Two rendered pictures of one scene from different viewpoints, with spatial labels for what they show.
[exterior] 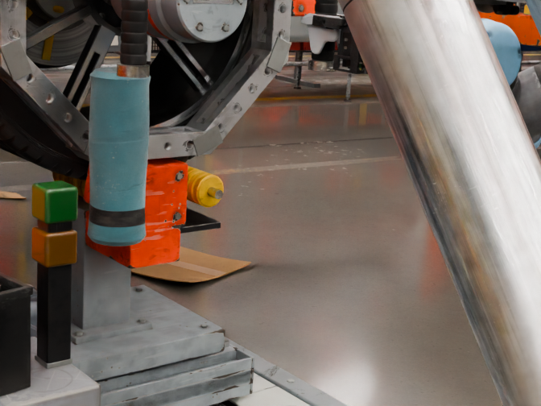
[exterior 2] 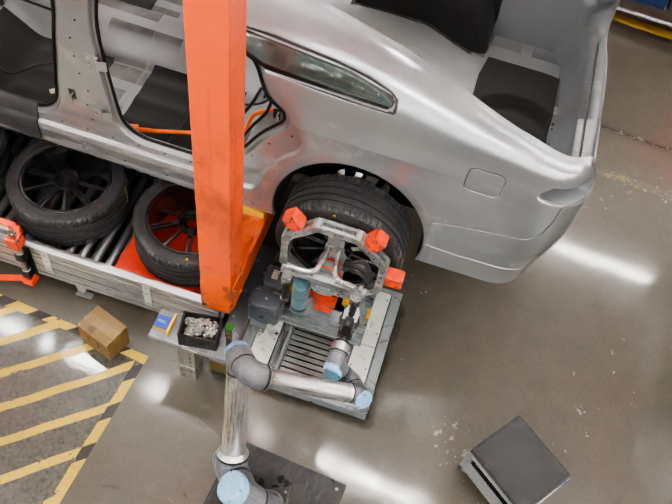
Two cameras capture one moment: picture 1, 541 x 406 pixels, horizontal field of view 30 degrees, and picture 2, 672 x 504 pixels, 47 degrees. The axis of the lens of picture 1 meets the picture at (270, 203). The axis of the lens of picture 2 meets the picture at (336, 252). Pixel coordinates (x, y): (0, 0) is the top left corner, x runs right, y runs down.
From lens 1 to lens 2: 3.41 m
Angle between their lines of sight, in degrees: 55
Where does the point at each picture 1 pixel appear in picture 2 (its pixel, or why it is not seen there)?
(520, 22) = not seen: outside the picture
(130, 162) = (296, 302)
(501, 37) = (331, 372)
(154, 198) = (323, 300)
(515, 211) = (226, 422)
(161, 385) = (326, 330)
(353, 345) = (449, 344)
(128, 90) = (296, 291)
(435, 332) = (489, 363)
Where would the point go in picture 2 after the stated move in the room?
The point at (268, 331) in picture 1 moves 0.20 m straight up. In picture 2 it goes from (436, 313) to (443, 297)
